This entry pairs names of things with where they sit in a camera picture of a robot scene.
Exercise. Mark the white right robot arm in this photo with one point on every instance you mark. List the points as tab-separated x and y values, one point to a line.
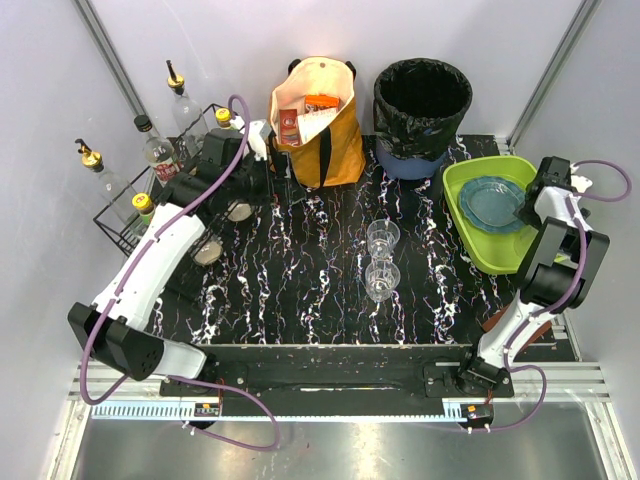
556	274

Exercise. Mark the clear bottle black cap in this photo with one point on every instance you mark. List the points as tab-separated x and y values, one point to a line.
158	151

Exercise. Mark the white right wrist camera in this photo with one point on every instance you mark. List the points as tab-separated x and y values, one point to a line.
581	184

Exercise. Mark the clear glass tumbler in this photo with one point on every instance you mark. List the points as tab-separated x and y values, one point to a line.
382	237
523	241
381	278

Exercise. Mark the trash bin with black liner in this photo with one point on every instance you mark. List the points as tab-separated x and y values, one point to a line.
418	106

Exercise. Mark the orange canvas tote bag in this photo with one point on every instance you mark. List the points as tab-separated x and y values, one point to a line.
335	156

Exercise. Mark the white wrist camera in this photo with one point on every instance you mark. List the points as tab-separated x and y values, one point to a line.
581	184
259	132

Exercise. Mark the white paper package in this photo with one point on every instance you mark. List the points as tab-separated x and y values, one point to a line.
312	123

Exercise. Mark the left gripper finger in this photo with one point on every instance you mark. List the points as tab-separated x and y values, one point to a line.
295	193
281	164

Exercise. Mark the orange snack box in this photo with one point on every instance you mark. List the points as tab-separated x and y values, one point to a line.
320	102

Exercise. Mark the glass jar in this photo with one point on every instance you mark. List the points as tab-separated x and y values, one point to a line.
209	253
239	212

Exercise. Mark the red sauce bottle yellow cap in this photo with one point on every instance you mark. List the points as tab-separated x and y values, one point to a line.
145	207

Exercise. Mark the teal ceramic plate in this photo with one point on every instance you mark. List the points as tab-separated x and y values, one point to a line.
464	197

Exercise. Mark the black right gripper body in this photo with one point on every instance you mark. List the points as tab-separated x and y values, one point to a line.
526	211

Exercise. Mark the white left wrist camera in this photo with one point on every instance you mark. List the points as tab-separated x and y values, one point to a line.
259	132

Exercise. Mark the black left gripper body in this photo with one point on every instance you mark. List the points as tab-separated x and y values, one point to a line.
279	163

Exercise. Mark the lime green plastic tub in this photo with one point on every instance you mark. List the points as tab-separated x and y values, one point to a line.
491	253

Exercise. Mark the black wire dish rack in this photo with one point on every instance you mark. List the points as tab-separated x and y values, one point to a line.
203	160

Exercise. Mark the clear oil bottle gold spout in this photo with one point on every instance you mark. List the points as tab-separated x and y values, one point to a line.
115	190

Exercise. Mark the glass jar front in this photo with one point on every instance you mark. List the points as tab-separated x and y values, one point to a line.
209	253

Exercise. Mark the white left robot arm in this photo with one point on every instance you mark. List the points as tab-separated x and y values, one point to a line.
112	329

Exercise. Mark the red snack box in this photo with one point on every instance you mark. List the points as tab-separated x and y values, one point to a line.
289	133

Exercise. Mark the clear glass bowl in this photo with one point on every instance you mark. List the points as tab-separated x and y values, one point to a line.
495	201

